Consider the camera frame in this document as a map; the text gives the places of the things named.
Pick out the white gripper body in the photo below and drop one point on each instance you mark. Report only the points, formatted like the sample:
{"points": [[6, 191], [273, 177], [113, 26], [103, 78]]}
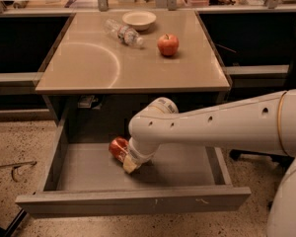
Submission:
{"points": [[137, 156]]}

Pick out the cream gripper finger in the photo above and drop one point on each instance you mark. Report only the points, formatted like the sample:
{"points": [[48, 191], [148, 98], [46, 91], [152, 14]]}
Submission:
{"points": [[130, 164]]}

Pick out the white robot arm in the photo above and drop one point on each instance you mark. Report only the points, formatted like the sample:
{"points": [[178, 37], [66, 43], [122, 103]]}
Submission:
{"points": [[264, 124]]}

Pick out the open grey top drawer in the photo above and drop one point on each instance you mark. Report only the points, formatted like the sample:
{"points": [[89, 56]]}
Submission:
{"points": [[81, 177]]}

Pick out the grey cabinet with beige top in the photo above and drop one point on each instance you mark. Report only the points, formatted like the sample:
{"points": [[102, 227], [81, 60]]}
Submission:
{"points": [[88, 61]]}

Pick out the red apple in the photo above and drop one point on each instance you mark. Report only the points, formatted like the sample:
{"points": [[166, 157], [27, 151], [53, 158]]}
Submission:
{"points": [[168, 44]]}

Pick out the clear plastic water bottle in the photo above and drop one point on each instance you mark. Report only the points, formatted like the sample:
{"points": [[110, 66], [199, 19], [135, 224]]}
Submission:
{"points": [[123, 33]]}

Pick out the white bowl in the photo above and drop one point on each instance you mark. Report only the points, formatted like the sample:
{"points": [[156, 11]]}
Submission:
{"points": [[139, 20]]}

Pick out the black office chair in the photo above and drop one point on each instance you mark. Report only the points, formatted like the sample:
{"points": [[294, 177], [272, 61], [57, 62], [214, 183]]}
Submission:
{"points": [[286, 119]]}

